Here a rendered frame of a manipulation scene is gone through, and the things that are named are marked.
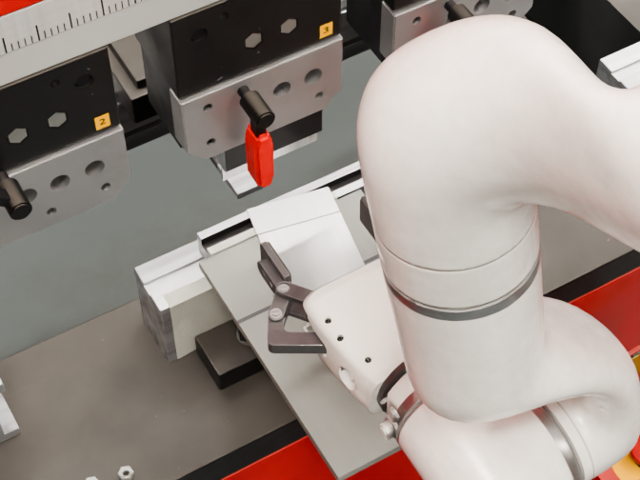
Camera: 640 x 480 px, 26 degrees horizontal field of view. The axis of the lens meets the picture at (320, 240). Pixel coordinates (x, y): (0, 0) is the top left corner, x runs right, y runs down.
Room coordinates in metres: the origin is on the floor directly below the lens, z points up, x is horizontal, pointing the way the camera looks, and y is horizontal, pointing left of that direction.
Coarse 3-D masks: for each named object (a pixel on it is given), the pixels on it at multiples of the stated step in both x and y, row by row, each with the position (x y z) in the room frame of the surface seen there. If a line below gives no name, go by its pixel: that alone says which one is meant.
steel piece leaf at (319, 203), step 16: (320, 192) 0.86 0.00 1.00; (256, 208) 0.84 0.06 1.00; (272, 208) 0.84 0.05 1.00; (288, 208) 0.84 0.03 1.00; (304, 208) 0.84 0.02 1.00; (320, 208) 0.84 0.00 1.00; (336, 208) 0.84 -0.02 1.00; (256, 224) 0.82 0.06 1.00; (272, 224) 0.82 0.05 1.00; (288, 224) 0.82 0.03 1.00
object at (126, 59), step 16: (112, 48) 1.03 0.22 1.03; (128, 48) 1.03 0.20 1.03; (112, 64) 1.01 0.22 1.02; (128, 64) 1.00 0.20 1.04; (128, 80) 0.99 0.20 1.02; (144, 80) 0.98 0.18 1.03; (128, 96) 0.97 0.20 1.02; (144, 96) 0.97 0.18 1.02; (128, 112) 0.98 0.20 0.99; (144, 112) 0.97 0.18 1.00; (240, 176) 0.88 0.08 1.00; (240, 192) 0.86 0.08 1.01
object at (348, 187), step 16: (336, 176) 0.88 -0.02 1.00; (352, 176) 0.89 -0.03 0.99; (288, 192) 0.86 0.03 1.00; (304, 192) 0.86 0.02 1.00; (336, 192) 0.86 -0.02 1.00; (224, 224) 0.82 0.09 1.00; (240, 224) 0.82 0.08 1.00; (208, 240) 0.81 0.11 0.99; (224, 240) 0.81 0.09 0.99; (208, 256) 0.79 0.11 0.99
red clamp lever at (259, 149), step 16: (240, 96) 0.77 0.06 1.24; (256, 96) 0.76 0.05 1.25; (256, 112) 0.74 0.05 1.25; (272, 112) 0.74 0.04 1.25; (256, 128) 0.74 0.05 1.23; (256, 144) 0.74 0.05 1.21; (272, 144) 0.75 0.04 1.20; (256, 160) 0.74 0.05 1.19; (272, 160) 0.75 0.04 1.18; (256, 176) 0.74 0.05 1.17; (272, 176) 0.75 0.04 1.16
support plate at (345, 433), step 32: (352, 192) 0.86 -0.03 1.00; (352, 224) 0.82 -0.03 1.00; (224, 256) 0.78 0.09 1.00; (256, 256) 0.78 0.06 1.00; (224, 288) 0.75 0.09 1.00; (256, 288) 0.75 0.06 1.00; (256, 320) 0.71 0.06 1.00; (288, 320) 0.71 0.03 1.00; (256, 352) 0.67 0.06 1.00; (288, 384) 0.64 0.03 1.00; (320, 384) 0.64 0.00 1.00; (320, 416) 0.61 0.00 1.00; (352, 416) 0.61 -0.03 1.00; (384, 416) 0.61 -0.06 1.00; (320, 448) 0.58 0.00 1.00; (352, 448) 0.58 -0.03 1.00; (384, 448) 0.58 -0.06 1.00
